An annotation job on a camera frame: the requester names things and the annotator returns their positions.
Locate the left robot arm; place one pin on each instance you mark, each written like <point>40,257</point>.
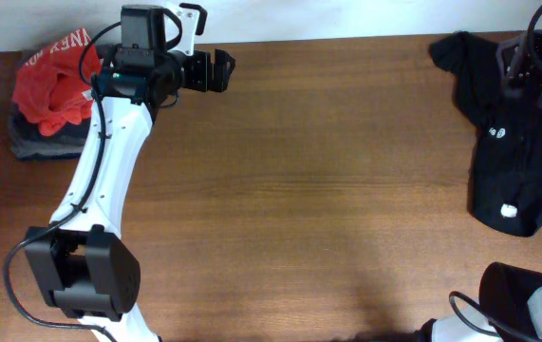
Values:
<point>79,261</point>

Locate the black t-shirt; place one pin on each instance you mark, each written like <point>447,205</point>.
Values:
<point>506,170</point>

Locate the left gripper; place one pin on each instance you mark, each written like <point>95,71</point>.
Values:
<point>203,79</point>

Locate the red t-shirt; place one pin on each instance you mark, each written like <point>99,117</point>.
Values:
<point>49,90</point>

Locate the grey folded garment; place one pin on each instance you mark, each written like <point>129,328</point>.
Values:
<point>28,144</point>

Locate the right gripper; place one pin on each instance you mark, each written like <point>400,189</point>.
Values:
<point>524,77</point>

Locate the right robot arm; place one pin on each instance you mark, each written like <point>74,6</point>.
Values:
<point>509,302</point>

